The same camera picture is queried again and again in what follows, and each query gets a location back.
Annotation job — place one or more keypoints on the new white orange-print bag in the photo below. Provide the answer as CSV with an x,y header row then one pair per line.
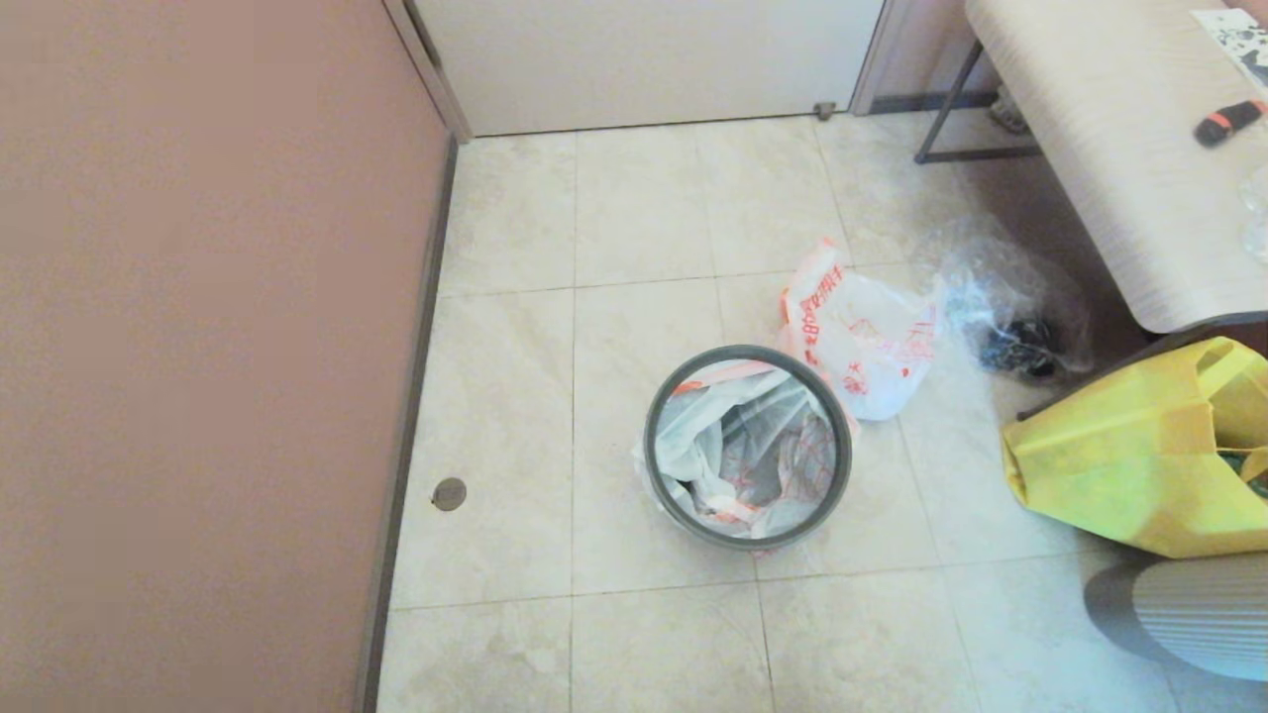
x,y
713,426

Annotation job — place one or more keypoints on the clear plastic bag dark contents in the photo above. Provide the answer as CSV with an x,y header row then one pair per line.
x,y
981,287

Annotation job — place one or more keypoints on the yellow fabric tote bag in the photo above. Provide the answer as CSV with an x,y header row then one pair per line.
x,y
1119,456

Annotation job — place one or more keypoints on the white door panel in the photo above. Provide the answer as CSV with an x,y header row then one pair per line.
x,y
644,59

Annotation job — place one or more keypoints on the small metal door foot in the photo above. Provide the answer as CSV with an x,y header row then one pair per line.
x,y
824,111

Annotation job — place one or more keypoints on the grey ribbed round object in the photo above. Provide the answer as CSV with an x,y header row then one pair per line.
x,y
1199,614

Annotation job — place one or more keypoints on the black orange marker pen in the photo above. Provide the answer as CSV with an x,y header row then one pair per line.
x,y
1228,122

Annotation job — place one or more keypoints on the crumpled clear plastic wrap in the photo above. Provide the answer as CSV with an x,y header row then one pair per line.
x,y
1258,213

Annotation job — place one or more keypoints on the black-white printed paper sheet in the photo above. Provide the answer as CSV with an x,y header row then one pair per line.
x,y
1243,40

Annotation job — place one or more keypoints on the grey door frame strip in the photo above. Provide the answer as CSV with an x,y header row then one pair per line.
x,y
433,74
877,50

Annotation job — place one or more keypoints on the black metal table frame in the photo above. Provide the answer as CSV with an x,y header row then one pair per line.
x,y
950,102

